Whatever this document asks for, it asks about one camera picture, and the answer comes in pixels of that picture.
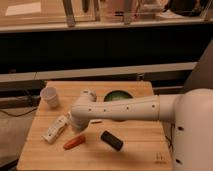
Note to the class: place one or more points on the black rectangular block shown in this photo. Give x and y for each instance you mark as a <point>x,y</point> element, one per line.
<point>112,140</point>

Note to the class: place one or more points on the green ceramic bowl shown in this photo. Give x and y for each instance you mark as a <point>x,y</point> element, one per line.
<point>117,95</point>

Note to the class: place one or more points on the white squeeze bottle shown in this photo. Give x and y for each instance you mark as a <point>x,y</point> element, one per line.
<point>56,128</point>

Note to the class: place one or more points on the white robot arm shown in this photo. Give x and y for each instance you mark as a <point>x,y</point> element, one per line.
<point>191,113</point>

